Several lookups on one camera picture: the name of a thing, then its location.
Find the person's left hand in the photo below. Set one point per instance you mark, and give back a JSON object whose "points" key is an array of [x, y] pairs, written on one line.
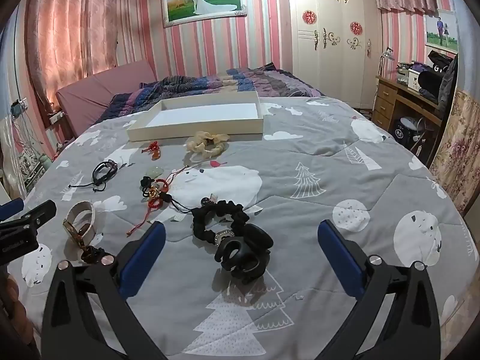
{"points": [[13, 307]]}

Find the framed couple photo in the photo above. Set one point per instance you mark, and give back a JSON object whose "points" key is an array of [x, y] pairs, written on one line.
{"points": [[442, 30]]}

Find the pink mattress pad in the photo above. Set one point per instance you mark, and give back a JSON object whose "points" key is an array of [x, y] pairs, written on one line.
{"points": [[97, 90]]}

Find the striped quilt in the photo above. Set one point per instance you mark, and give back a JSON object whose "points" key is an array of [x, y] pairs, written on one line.
{"points": [[195, 82]]}

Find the floral fabric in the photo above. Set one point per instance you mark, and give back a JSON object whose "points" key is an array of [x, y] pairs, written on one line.
{"points": [[459, 146]]}

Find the small red charm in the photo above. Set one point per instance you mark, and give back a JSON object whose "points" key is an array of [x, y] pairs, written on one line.
{"points": [[215, 164]]}

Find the desk lamp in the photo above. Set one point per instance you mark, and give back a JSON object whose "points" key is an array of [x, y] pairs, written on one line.
{"points": [[386, 54]]}

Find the grey printed blanket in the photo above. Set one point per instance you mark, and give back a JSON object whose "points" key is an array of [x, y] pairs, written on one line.
{"points": [[318, 195]]}

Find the cream scrunchie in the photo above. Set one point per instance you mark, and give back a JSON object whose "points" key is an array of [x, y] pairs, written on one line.
{"points": [[204, 143]]}

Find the white power strip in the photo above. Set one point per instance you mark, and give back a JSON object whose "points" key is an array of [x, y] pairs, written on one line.
{"points": [[55, 117]]}

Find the amber pendant with red knot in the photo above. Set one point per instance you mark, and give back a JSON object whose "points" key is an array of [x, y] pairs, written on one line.
{"points": [[154, 150]]}

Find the black hair claw clip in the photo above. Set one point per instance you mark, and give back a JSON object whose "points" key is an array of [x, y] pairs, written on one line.
{"points": [[240, 255]]}

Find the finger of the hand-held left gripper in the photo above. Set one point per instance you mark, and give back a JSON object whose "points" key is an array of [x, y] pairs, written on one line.
{"points": [[10, 209], [35, 215]]}

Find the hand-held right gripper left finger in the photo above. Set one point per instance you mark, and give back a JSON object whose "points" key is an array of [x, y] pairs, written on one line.
{"points": [[144, 262]]}

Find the black scrunchie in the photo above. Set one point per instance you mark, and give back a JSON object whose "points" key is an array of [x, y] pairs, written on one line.
{"points": [[204, 217]]}

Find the white wardrobe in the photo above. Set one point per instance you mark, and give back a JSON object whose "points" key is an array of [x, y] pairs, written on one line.
{"points": [[330, 63]]}

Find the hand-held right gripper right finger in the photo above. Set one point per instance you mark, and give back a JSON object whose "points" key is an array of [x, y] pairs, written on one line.
{"points": [[341, 258]]}

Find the white box on desk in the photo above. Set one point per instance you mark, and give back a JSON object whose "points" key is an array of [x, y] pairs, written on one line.
{"points": [[413, 80]]}

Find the wooden desk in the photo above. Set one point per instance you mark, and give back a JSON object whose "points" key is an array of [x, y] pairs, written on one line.
{"points": [[386, 97]]}

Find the framed wedding photo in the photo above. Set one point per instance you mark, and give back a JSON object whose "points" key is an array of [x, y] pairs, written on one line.
{"points": [[204, 2]]}

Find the shallow white box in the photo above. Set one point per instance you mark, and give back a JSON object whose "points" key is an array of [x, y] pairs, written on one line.
{"points": [[202, 114]]}

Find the black bag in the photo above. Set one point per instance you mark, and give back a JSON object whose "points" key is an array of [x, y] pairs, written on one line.
{"points": [[431, 80]]}

